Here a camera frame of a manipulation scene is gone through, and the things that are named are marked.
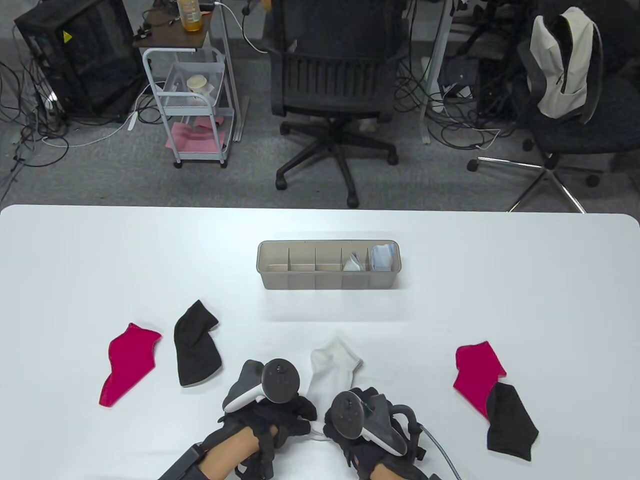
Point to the pink sock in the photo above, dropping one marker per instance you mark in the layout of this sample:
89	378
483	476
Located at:
475	370
125	365

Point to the person's right hand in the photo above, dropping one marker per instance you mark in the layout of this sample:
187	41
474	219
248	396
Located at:
365	450

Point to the white metal frame post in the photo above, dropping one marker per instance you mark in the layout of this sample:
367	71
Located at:
227	65
435	65

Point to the black computer tower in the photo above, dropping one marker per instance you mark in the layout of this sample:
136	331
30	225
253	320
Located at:
85	60

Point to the person's left forearm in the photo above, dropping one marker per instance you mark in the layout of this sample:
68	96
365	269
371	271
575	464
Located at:
230	455

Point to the grey tracking controller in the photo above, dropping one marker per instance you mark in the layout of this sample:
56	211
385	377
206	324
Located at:
280	382
347	412

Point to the white rolling cart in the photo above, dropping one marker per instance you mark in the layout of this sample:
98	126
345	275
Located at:
170	32

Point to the bottle of orange liquid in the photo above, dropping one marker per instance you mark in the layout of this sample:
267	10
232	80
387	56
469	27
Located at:
190	17

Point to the person's right forearm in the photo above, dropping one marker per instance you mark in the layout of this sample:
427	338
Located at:
385	472

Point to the black mesh office chair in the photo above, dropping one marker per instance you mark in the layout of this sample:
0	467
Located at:
330	75

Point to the beige divided organizer box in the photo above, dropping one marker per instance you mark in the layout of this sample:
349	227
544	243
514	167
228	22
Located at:
300	282

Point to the light blue sock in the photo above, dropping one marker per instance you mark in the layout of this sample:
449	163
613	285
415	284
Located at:
381	250
382	262

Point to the pink cloth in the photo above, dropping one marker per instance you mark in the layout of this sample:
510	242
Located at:
192	140

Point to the black sock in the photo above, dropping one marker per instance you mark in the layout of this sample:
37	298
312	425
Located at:
195	350
510	425

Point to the white power strip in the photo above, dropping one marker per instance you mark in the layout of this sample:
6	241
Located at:
133	121

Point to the person's left hand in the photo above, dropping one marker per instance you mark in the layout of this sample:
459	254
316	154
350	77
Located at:
280	415

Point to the cream cup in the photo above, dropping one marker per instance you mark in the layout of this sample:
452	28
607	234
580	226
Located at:
197	82

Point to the cream backpack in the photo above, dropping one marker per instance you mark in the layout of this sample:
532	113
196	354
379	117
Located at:
550	95

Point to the dark chair with chrome base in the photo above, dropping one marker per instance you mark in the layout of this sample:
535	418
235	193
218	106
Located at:
575	135

